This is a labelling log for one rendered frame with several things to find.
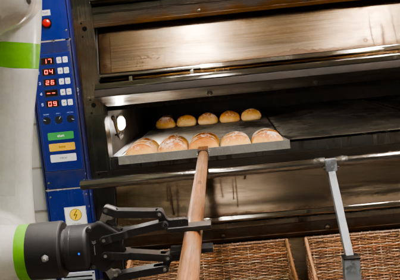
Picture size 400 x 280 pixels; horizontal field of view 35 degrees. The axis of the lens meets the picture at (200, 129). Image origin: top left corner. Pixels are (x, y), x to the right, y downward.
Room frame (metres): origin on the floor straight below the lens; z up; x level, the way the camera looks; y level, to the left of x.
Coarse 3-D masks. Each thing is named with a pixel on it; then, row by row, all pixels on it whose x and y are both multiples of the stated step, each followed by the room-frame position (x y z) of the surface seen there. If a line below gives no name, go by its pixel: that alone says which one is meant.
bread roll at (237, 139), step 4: (228, 136) 2.06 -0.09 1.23; (232, 136) 2.05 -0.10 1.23; (236, 136) 2.04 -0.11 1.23; (240, 136) 2.04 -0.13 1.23; (244, 136) 2.05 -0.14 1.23; (224, 140) 2.05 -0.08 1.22; (228, 140) 2.04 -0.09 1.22; (232, 140) 2.04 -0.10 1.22; (236, 140) 2.03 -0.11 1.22; (240, 140) 2.03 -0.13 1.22; (244, 140) 2.04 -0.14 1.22; (248, 140) 2.05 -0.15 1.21; (224, 144) 2.04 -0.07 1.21; (228, 144) 2.04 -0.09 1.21; (232, 144) 2.03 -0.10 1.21; (236, 144) 2.03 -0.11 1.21
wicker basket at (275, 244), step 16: (272, 240) 2.14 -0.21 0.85; (208, 256) 2.14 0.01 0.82; (224, 256) 2.14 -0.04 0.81; (240, 256) 2.14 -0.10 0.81; (256, 256) 2.13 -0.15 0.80; (288, 256) 2.05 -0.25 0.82; (176, 272) 2.14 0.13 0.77; (208, 272) 2.12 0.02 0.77; (224, 272) 2.13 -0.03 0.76; (240, 272) 2.12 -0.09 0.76; (256, 272) 2.11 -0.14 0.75; (272, 272) 2.12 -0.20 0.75; (288, 272) 2.11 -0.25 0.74
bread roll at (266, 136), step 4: (264, 132) 2.04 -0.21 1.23; (268, 132) 2.04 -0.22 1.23; (272, 132) 2.04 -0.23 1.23; (256, 136) 2.05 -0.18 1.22; (260, 136) 2.04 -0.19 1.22; (264, 136) 2.03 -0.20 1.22; (268, 136) 2.03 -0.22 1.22; (272, 136) 2.03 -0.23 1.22; (276, 136) 2.03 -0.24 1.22; (280, 136) 2.05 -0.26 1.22; (256, 140) 2.04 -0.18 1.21; (260, 140) 2.03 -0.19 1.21; (264, 140) 2.03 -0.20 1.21; (268, 140) 2.03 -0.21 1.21; (272, 140) 2.03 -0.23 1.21; (276, 140) 2.03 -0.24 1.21; (280, 140) 2.04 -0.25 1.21
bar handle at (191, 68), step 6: (180, 66) 2.09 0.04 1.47; (186, 66) 2.09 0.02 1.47; (192, 66) 2.09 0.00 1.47; (198, 66) 2.08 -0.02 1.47; (126, 72) 2.10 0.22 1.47; (132, 72) 2.10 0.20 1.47; (138, 72) 2.09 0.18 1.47; (144, 72) 2.09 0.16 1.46; (150, 72) 2.09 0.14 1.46; (156, 72) 2.09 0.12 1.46; (162, 72) 2.09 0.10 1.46; (168, 72) 2.09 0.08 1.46; (192, 72) 2.08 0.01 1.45; (102, 78) 2.10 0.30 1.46; (108, 78) 2.10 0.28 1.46; (132, 78) 2.09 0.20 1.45
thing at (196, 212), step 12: (204, 156) 1.82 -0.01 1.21; (204, 168) 1.62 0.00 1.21; (204, 180) 1.47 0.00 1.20; (192, 192) 1.33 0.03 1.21; (204, 192) 1.34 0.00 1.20; (192, 204) 1.20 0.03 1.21; (204, 204) 1.25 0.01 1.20; (192, 216) 1.10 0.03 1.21; (192, 240) 0.95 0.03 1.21; (192, 252) 0.89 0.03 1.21; (180, 264) 0.85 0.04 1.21; (192, 264) 0.84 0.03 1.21; (180, 276) 0.79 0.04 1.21; (192, 276) 0.79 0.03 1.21
